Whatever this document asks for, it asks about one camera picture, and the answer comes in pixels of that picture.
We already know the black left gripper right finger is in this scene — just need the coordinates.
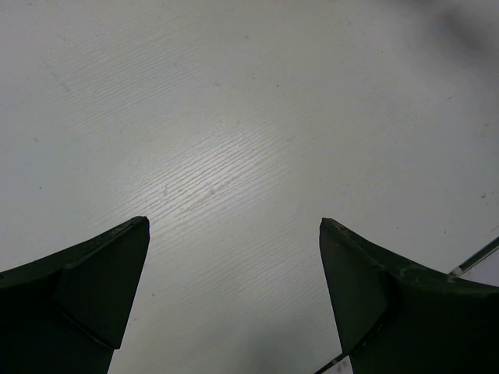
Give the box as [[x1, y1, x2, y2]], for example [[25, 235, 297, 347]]
[[319, 218, 498, 373]]

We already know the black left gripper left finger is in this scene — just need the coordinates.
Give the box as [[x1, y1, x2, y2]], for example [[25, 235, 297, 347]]
[[1, 216, 150, 373]]

